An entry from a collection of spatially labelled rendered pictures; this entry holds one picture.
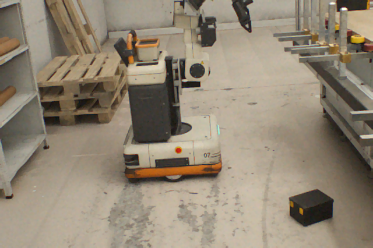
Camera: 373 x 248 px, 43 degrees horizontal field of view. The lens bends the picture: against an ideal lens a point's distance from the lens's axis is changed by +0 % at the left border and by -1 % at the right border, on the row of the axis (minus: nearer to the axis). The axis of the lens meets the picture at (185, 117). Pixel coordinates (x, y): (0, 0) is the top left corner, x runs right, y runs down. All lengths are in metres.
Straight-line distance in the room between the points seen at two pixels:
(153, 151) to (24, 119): 1.40
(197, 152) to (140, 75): 0.64
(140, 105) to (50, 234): 0.98
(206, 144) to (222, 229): 0.68
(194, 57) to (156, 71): 0.30
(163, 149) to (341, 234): 1.25
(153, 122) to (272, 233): 1.07
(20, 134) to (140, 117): 1.42
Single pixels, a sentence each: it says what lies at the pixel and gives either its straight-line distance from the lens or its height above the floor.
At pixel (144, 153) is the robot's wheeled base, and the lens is 3.25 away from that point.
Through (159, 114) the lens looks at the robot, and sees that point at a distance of 3.18.
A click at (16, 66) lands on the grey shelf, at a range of 4.12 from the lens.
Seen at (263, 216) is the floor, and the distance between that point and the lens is 2.89.
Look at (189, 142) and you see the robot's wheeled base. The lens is 3.23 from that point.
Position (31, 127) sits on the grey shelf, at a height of 0.20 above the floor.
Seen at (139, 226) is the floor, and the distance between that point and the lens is 2.89.
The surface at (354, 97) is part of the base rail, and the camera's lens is 2.68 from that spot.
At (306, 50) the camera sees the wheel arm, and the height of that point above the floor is 0.84.
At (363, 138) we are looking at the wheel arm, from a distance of 1.71.
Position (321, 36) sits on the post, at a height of 0.87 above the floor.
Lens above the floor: 1.50
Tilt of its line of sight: 19 degrees down
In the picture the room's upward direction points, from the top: 5 degrees counter-clockwise
